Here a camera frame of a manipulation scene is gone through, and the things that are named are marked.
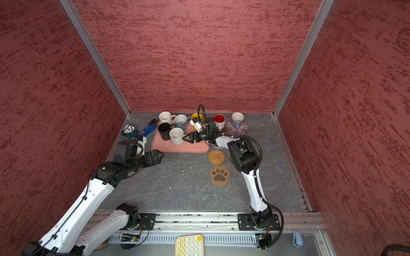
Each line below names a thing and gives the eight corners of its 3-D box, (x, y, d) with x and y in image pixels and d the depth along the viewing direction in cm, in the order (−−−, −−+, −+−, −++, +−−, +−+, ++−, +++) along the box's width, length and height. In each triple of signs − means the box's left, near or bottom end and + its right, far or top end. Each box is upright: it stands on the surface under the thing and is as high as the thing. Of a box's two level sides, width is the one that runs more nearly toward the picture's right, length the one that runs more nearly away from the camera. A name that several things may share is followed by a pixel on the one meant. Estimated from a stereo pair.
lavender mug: (232, 129, 110) (233, 123, 106) (230, 118, 117) (231, 112, 113) (244, 129, 110) (245, 124, 106) (242, 118, 118) (243, 112, 113)
